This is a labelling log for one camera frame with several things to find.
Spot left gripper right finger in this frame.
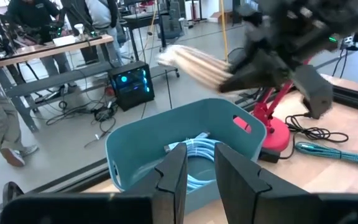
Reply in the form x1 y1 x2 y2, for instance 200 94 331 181
214 142 319 224

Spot black rolling cart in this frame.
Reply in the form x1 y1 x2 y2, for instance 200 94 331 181
157 0 181 78

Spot red desk lamp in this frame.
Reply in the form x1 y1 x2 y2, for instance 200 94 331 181
233 57 291 153

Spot teal plastic bin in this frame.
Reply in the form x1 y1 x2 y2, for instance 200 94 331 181
105 98 267 215

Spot light blue cable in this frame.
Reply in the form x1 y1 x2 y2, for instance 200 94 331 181
163 132 222 191

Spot beige thick cable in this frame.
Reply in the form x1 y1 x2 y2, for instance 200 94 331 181
155 44 233 93

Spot black lamp power cord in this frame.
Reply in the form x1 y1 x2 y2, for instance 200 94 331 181
258 113 350 164

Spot yellow hanging cord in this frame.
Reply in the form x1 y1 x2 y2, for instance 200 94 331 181
218 0 229 62

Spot black computer tower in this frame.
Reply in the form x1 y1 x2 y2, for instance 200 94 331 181
107 60 155 112

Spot wooden work table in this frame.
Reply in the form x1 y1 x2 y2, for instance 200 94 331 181
0 34 114 133

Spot teal blue braided cable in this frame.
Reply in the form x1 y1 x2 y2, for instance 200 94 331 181
295 141 358 169

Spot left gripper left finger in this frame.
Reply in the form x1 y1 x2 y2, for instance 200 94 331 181
126 142 188 224

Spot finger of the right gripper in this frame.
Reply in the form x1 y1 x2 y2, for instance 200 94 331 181
218 49 295 94
292 63 335 121

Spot black floor cable tangle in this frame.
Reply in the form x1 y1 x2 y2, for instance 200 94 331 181
34 90 119 149

